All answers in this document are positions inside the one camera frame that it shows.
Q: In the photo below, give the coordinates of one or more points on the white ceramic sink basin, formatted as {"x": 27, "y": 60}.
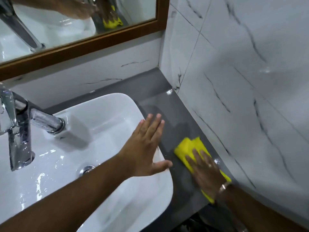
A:
{"x": 96, "y": 154}

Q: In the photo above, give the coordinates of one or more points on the person's left forearm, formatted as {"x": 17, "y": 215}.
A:
{"x": 65, "y": 198}

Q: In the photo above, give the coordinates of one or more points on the person's right fingers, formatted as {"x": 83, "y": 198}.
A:
{"x": 199, "y": 159}

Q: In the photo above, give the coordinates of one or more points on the wooden framed mirror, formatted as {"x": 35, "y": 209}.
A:
{"x": 79, "y": 26}

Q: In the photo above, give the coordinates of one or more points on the chrome faucet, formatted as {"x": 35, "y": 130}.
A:
{"x": 19, "y": 128}

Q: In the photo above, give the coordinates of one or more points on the person's left hand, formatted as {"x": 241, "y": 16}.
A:
{"x": 142, "y": 152}

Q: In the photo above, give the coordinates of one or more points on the person's left thumb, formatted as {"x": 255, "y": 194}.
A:
{"x": 161, "y": 165}

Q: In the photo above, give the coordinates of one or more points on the person's right hand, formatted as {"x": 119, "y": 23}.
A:
{"x": 208, "y": 175}

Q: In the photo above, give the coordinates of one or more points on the person's left middle finger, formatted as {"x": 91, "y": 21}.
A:
{"x": 154, "y": 125}

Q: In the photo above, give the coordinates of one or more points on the person's left little finger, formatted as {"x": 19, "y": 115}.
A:
{"x": 138, "y": 128}

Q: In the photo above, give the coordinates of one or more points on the person's right forearm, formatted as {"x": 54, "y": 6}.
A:
{"x": 256, "y": 210}

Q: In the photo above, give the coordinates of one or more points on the yellow cleaning cloth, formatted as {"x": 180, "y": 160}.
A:
{"x": 187, "y": 149}

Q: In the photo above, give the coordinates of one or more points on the chrome sink drain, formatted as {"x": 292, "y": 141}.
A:
{"x": 87, "y": 169}

